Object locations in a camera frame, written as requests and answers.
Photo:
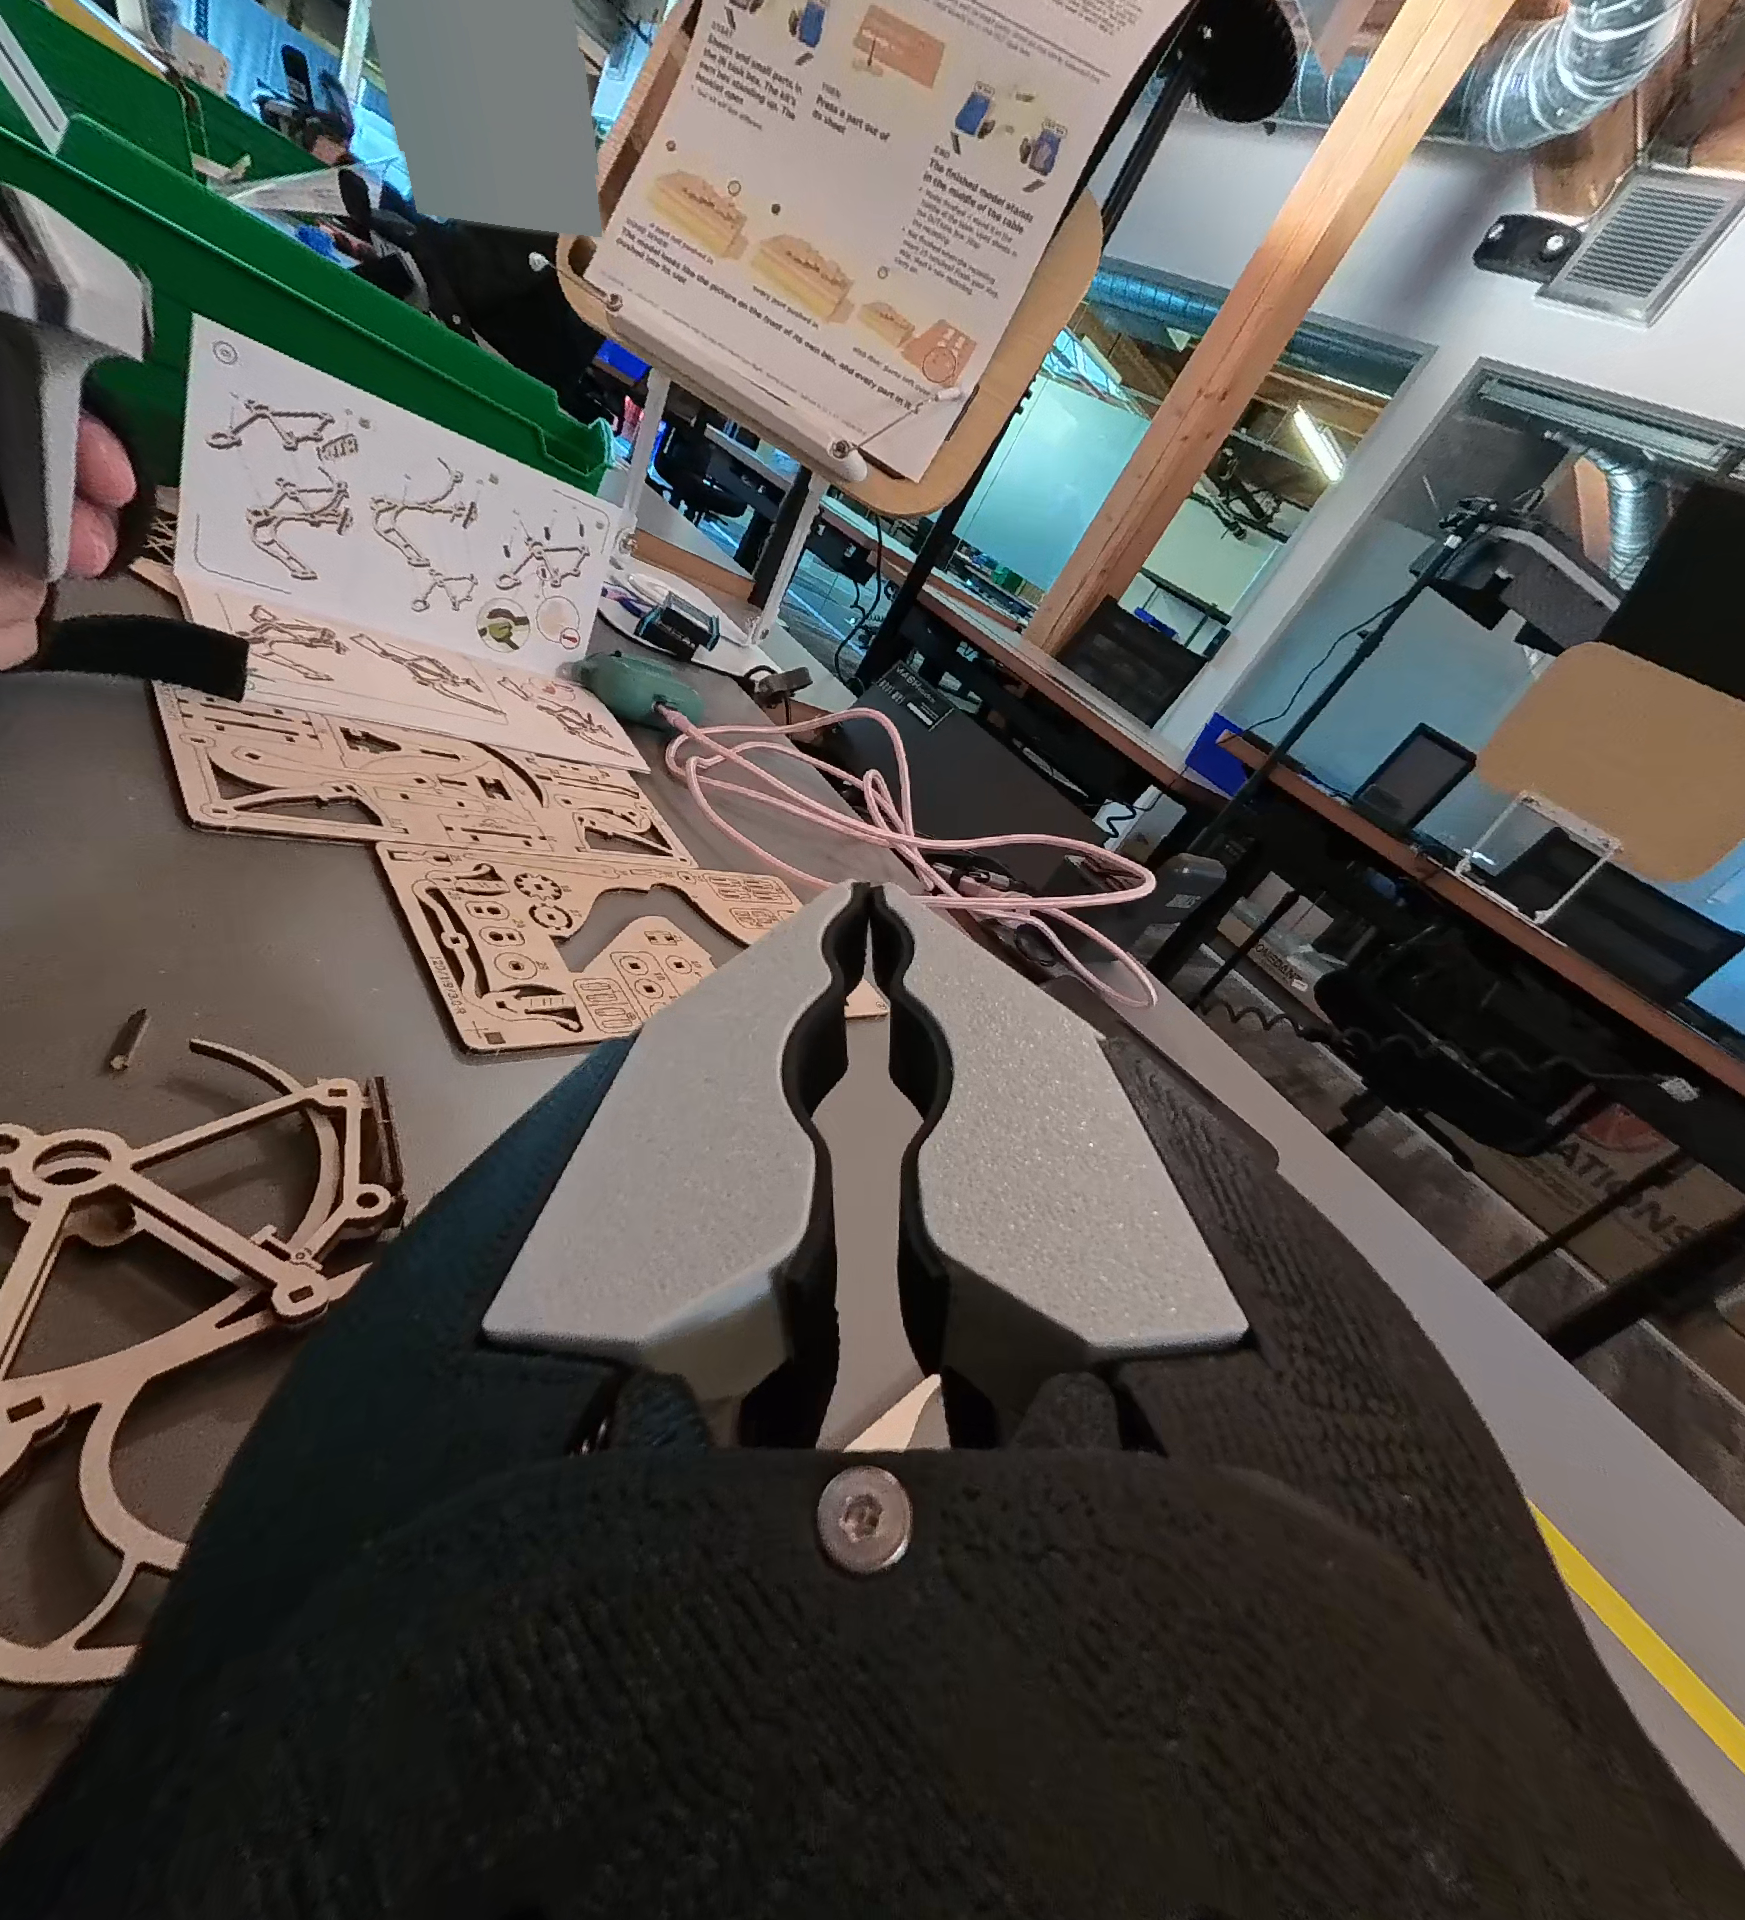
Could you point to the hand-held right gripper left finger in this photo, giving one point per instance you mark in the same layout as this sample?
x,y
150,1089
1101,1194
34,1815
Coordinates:
x,y
646,1214

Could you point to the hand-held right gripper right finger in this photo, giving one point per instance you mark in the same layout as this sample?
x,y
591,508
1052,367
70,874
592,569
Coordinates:
x,y
1083,1201

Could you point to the assembled wooden crossbow model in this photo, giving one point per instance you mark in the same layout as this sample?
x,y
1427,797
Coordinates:
x,y
362,1171

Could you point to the wooden parts sheet oval cutouts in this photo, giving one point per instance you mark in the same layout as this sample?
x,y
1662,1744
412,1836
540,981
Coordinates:
x,y
662,961

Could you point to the large wooden parts sheet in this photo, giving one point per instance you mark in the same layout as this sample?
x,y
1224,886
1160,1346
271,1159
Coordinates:
x,y
196,810

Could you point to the green plastic bin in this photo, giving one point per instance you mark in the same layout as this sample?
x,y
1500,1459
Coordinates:
x,y
362,315

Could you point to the white instruction booklet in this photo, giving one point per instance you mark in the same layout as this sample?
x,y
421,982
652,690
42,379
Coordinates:
x,y
406,451

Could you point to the black box with white label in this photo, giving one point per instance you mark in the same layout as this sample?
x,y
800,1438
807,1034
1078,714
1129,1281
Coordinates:
x,y
1023,781

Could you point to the wood-edged desk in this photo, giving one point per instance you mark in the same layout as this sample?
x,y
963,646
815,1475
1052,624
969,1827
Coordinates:
x,y
1338,821
1053,679

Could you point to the teal plastic gadget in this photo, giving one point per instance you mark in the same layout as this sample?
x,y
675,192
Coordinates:
x,y
632,687

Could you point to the black crate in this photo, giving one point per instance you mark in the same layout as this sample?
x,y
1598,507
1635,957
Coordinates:
x,y
1127,660

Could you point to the small black monitor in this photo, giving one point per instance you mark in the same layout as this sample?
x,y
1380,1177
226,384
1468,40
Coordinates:
x,y
1420,773

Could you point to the black plug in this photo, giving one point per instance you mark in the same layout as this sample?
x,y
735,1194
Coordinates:
x,y
782,687

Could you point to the long wooden offcut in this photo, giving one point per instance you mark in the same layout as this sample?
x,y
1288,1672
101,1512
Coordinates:
x,y
130,1038

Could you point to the printed cardboard box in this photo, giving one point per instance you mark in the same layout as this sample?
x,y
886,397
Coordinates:
x,y
1638,1201

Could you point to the white round disc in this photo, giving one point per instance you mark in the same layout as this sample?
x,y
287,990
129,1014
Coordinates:
x,y
638,601

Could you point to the yellow tape strip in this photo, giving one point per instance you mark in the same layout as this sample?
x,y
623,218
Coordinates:
x,y
1651,1651

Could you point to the instruction poster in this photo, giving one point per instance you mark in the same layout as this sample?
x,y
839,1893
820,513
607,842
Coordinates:
x,y
842,150

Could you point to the large black monitor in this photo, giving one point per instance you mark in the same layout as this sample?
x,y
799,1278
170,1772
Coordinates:
x,y
1728,585

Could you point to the wooden pillar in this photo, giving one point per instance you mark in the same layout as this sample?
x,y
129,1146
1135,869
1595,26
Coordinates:
x,y
1262,315

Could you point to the white vent grille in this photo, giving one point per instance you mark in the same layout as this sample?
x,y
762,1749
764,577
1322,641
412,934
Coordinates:
x,y
1651,241

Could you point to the black floor lamp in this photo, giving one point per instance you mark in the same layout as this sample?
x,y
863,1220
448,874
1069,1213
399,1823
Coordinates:
x,y
1243,61

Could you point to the black camera on boom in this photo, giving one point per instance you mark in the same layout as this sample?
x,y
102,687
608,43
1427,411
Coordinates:
x,y
1531,579

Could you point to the silver air duct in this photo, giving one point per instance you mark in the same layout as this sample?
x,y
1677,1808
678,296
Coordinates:
x,y
1561,68

